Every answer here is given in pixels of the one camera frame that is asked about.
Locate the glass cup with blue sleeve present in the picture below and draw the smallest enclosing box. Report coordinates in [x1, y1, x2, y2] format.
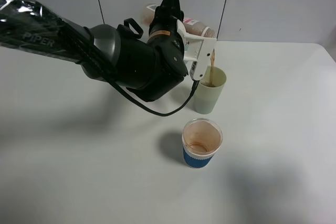
[182, 118, 223, 168]

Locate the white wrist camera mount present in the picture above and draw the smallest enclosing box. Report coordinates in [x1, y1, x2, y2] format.
[176, 20, 217, 81]

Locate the black camera cable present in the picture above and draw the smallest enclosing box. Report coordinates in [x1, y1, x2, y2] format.
[106, 79, 199, 117]

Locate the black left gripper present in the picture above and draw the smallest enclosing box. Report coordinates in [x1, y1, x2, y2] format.
[147, 0, 185, 59]

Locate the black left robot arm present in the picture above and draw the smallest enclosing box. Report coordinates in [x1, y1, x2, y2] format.
[1, 0, 187, 102]

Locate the drink bottle with pink label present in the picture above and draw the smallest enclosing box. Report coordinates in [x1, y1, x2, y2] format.
[141, 4, 215, 38]

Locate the pale green plastic cup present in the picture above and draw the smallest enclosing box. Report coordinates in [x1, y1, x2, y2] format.
[193, 66, 227, 114]

